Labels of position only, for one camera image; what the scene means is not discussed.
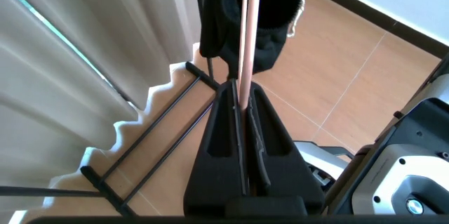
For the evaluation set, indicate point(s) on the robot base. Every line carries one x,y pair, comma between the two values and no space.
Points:
396,175

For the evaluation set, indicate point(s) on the beige curtain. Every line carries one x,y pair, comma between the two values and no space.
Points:
70,94

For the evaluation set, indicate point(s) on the black clothes rack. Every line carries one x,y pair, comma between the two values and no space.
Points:
105,189

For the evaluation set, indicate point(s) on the pink clothes hanger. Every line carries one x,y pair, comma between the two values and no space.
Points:
250,41

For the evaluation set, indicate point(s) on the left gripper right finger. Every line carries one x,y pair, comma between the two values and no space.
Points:
287,182

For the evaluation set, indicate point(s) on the black shorts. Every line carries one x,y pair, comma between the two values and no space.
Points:
224,6

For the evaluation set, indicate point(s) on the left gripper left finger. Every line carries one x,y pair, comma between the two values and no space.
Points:
210,182

